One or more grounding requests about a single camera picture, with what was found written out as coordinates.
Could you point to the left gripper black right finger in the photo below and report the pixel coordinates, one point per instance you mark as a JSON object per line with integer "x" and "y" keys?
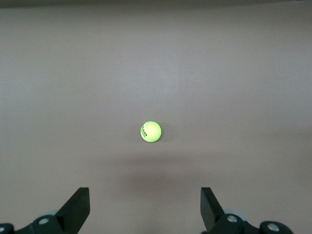
{"x": 212, "y": 214}

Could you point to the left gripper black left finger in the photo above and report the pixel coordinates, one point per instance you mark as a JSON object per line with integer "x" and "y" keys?
{"x": 73, "y": 214}

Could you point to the yellow-green tennis ball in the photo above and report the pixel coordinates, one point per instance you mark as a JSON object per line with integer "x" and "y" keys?
{"x": 151, "y": 131}

